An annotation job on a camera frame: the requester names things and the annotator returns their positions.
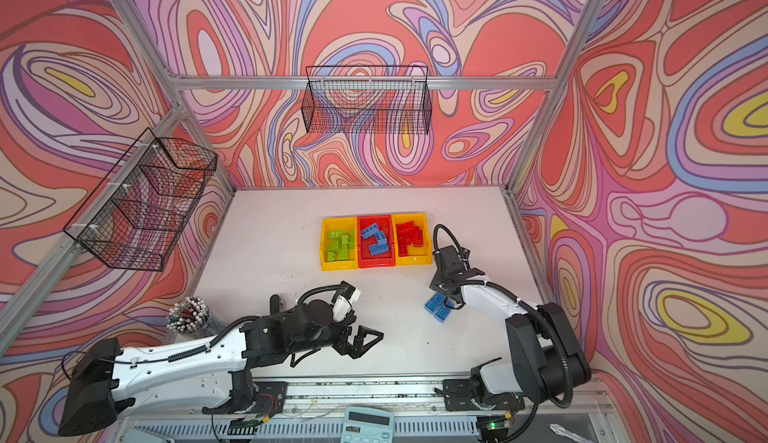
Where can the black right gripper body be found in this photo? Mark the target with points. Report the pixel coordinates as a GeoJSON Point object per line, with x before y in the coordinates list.
{"type": "Point", "coordinates": [438, 281]}

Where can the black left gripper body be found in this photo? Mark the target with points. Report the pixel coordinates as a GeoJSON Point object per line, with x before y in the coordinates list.
{"type": "Point", "coordinates": [330, 337]}

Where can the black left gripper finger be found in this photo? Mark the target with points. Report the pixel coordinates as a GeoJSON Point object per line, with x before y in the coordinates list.
{"type": "Point", "coordinates": [357, 348]}
{"type": "Point", "coordinates": [369, 335]}

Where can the red lego brick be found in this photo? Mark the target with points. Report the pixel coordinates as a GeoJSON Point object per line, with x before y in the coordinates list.
{"type": "Point", "coordinates": [416, 237]}
{"type": "Point", "coordinates": [403, 232]}

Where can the green lego brick long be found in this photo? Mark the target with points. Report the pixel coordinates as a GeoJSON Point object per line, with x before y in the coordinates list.
{"type": "Point", "coordinates": [335, 235]}

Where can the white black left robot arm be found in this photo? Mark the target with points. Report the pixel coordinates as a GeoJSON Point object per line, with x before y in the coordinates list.
{"type": "Point", "coordinates": [213, 373]}

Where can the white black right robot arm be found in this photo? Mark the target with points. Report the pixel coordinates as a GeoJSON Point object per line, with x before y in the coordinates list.
{"type": "Point", "coordinates": [546, 361]}

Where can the grey marker pen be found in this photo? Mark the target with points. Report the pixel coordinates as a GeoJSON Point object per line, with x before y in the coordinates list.
{"type": "Point", "coordinates": [275, 304]}

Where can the yellow right plastic bin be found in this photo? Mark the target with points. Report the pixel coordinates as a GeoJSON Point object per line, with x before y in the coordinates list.
{"type": "Point", "coordinates": [410, 255]}

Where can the yellow plastic bin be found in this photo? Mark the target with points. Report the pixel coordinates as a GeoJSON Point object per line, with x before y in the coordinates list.
{"type": "Point", "coordinates": [410, 255]}
{"type": "Point", "coordinates": [345, 224]}

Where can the light blue calculator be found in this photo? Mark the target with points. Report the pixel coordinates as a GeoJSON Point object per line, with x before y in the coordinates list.
{"type": "Point", "coordinates": [367, 425]}

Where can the red middle plastic bin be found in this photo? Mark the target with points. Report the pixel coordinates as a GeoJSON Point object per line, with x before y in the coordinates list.
{"type": "Point", "coordinates": [385, 225]}

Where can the yellow left plastic bin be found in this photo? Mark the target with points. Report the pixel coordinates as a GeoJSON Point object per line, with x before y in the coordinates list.
{"type": "Point", "coordinates": [345, 224]}

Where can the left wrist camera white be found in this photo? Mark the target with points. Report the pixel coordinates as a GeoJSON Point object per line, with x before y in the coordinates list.
{"type": "Point", "coordinates": [345, 299]}

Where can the black wire basket back wall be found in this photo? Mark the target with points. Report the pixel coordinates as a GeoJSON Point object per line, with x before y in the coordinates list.
{"type": "Point", "coordinates": [367, 99]}

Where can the black wire basket wall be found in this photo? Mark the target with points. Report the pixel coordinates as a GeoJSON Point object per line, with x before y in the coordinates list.
{"type": "Point", "coordinates": [158, 183]}
{"type": "Point", "coordinates": [367, 99]}

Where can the black wire basket left wall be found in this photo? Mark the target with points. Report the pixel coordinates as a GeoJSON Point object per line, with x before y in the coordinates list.
{"type": "Point", "coordinates": [158, 183]}

